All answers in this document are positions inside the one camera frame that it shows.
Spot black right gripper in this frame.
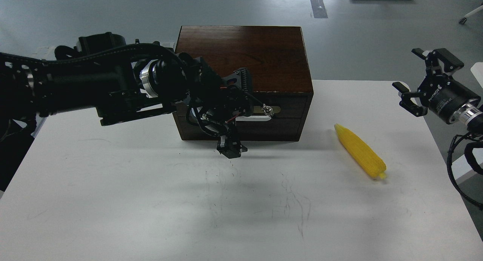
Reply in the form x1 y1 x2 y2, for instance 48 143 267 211
392 48 481 124

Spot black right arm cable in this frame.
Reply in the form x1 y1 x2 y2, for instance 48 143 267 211
446 133 483 210

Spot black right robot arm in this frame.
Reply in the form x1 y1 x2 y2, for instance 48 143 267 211
392 48 483 135

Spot yellow corn cob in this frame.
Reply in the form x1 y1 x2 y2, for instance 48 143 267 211
334 124 387 179

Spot wooden drawer with white handle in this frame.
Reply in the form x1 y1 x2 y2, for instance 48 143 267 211
173 89 312 120

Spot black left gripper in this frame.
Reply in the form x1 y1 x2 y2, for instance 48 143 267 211
177 53 254 159

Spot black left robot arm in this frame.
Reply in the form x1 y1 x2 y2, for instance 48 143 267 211
1 32 261 192

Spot white chair leg with caster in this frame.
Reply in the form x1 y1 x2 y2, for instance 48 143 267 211
458 3 483 25

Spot dark wooden drawer cabinet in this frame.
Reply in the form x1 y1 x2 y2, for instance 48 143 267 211
175 25 314 142

